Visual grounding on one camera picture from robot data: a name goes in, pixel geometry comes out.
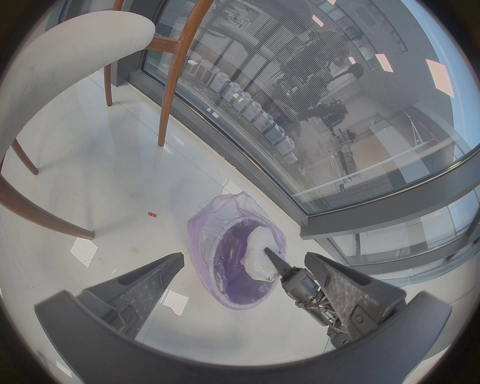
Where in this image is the window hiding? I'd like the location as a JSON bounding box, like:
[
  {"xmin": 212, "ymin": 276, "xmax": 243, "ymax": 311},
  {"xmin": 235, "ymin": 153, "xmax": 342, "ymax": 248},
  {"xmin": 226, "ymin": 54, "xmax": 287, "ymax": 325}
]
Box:
[{"xmin": 112, "ymin": 0, "xmax": 480, "ymax": 272}]

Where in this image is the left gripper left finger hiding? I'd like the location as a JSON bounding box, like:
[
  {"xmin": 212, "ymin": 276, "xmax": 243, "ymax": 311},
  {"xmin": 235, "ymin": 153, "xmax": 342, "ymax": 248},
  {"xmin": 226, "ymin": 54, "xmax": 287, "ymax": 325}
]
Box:
[{"xmin": 77, "ymin": 252, "xmax": 185, "ymax": 338}]

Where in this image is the wooden chair with white cushions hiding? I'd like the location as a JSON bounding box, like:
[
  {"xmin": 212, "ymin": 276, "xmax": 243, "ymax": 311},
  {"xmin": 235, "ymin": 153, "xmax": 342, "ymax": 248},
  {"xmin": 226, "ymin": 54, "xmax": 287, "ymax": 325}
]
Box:
[{"xmin": 0, "ymin": 0, "xmax": 215, "ymax": 241}]

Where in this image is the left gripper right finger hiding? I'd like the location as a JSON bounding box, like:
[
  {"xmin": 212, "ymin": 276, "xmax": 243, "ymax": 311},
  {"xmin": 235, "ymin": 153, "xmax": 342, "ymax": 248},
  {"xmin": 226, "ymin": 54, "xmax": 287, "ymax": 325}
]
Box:
[{"xmin": 304, "ymin": 251, "xmax": 408, "ymax": 338}]

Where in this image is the purple plastic bag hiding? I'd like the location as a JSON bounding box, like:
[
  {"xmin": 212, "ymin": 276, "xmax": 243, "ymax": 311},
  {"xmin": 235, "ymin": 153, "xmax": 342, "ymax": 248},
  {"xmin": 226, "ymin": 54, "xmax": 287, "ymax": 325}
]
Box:
[{"xmin": 187, "ymin": 191, "xmax": 288, "ymax": 310}]

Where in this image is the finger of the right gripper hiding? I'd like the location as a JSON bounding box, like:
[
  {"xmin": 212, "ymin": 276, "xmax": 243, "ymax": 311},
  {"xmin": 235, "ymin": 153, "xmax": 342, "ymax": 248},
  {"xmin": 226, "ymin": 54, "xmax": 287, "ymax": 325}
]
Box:
[{"xmin": 264, "ymin": 246, "xmax": 292, "ymax": 278}]

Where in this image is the white trash bin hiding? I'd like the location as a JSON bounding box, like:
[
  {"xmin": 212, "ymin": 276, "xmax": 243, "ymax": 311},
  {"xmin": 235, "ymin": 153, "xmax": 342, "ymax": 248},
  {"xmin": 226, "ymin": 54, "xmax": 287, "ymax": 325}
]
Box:
[{"xmin": 195, "ymin": 219, "xmax": 287, "ymax": 309}]

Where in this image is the white paper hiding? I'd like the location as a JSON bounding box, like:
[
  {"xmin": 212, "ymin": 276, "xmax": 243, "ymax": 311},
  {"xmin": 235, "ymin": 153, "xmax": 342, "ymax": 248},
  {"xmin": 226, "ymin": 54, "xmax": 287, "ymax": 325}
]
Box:
[{"xmin": 242, "ymin": 226, "xmax": 283, "ymax": 283}]

